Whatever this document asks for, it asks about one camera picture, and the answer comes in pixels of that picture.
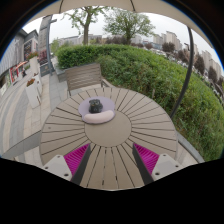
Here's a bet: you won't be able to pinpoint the curved black umbrella pole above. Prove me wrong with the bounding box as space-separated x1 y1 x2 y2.
169 26 195 120

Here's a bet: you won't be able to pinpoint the tall grey sign pillar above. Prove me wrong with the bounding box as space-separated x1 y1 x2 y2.
37 14 58 76

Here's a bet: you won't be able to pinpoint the black computer mouse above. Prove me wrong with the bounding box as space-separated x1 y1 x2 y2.
88 98 104 114

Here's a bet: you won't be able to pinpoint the lilac mouse pad with wrist rest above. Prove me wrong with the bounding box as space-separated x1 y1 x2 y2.
77 96 116 125

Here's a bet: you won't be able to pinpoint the round leafy tree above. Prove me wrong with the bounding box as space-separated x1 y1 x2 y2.
103 8 156 46

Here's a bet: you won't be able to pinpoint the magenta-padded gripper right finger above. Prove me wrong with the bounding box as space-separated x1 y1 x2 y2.
131 142 184 186

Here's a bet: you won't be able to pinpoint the green hedge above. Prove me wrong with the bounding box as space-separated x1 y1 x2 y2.
55 44 224 163

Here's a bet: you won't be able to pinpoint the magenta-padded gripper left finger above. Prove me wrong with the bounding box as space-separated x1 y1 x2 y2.
41 143 92 186

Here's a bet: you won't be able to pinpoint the beige umbrella canopy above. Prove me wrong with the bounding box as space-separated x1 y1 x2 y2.
26 0 214 48

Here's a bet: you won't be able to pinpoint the white planter with flowers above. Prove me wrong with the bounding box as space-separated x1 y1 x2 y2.
24 74 44 110
26 51 40 76

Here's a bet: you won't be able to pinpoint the slatted wooden chair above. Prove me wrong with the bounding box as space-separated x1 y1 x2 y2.
64 63 113 98

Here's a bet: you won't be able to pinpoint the distant apartment buildings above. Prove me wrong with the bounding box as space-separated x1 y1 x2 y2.
52 30 224 88

